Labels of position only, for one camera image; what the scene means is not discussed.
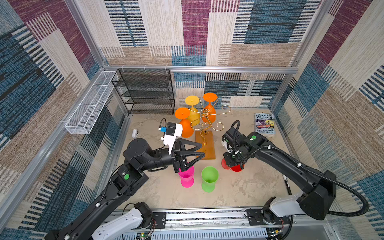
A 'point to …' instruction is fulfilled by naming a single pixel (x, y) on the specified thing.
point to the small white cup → (134, 133)
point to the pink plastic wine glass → (187, 177)
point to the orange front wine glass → (183, 113)
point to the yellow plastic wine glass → (194, 117)
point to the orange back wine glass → (209, 113)
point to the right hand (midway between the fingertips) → (231, 164)
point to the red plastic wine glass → (237, 168)
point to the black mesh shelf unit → (146, 91)
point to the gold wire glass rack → (204, 132)
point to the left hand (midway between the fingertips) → (202, 152)
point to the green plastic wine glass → (209, 175)
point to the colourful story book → (264, 123)
